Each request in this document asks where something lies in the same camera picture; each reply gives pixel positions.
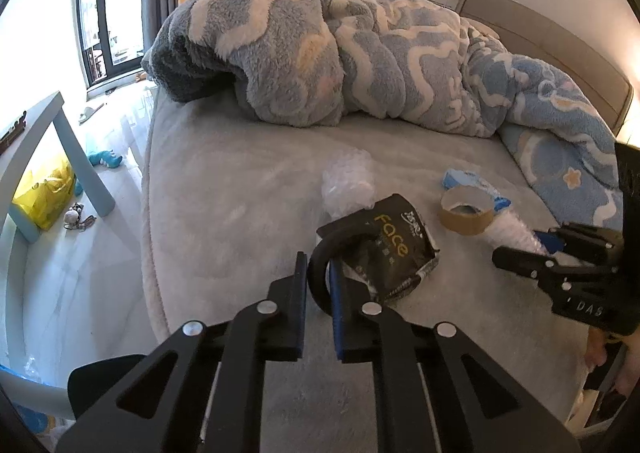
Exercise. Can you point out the bed with grey sheet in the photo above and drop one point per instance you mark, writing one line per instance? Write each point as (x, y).
(225, 213)

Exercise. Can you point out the yellow plastic bag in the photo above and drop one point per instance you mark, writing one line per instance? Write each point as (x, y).
(45, 198)

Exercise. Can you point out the blue white fleece blanket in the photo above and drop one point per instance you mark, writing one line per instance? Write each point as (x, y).
(350, 58)

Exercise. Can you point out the person's right hand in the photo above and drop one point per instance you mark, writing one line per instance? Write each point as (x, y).
(595, 350)

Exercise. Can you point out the clear plastic bag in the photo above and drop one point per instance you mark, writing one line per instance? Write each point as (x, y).
(347, 183)

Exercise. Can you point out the brown tape roll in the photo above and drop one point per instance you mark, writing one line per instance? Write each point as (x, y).
(465, 224)

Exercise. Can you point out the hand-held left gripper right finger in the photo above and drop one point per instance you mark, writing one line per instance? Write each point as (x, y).
(336, 318)

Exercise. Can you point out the white floor slipper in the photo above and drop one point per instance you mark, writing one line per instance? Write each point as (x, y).
(90, 114)

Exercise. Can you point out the grey padded headboard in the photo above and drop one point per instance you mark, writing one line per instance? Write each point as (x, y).
(550, 43)

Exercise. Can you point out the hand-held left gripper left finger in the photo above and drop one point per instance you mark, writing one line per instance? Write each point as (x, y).
(260, 333)

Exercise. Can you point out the black framed glass door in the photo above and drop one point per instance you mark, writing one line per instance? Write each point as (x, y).
(115, 8)

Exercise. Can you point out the light blue table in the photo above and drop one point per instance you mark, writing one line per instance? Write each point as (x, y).
(35, 123)

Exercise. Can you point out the blue tissue packet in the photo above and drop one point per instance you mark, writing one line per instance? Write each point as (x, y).
(457, 178)

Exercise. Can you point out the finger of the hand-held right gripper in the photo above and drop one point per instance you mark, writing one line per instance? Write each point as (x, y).
(520, 260)
(580, 235)

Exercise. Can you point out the blue plush toy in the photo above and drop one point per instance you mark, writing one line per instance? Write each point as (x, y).
(105, 159)

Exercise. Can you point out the beige pillow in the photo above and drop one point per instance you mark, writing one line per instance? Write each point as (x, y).
(487, 30)

